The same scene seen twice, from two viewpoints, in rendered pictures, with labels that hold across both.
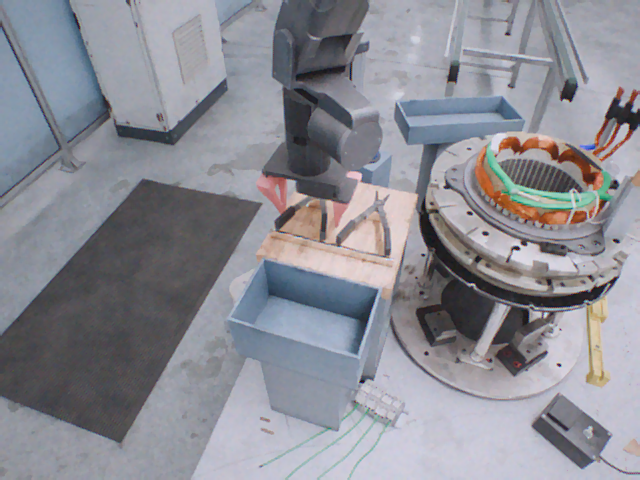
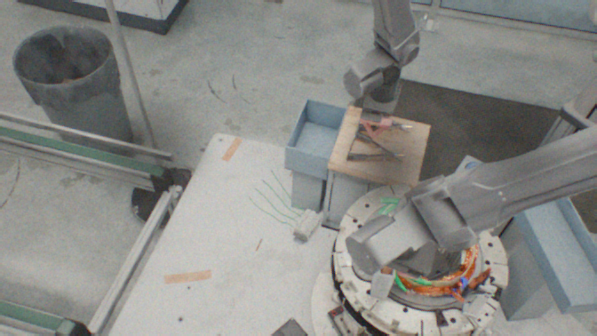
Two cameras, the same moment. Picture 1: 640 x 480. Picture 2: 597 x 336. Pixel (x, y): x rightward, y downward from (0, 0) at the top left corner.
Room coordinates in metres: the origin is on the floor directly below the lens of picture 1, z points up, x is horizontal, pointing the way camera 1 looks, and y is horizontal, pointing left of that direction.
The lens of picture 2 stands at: (0.24, -0.78, 1.95)
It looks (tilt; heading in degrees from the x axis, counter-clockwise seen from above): 53 degrees down; 88
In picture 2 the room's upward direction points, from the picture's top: 2 degrees clockwise
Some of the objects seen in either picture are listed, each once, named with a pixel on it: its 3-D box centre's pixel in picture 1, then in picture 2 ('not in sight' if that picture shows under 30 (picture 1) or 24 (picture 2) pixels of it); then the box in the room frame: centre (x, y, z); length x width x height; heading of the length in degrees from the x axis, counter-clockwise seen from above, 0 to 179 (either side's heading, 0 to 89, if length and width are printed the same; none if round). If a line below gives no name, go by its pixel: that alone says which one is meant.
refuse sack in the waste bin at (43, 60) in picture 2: not in sight; (76, 84); (-0.66, 0.86, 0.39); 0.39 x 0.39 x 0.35
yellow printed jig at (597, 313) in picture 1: (598, 332); not in sight; (0.44, -0.53, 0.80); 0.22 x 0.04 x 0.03; 157
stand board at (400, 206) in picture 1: (342, 227); (379, 147); (0.47, -0.02, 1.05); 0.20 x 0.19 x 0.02; 161
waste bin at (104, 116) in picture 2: not in sight; (84, 102); (-0.66, 0.86, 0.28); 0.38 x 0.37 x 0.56; 74
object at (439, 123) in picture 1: (447, 165); (537, 274); (0.81, -0.28, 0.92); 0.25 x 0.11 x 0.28; 98
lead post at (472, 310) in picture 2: (602, 136); (479, 299); (0.57, -0.44, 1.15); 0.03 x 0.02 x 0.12; 158
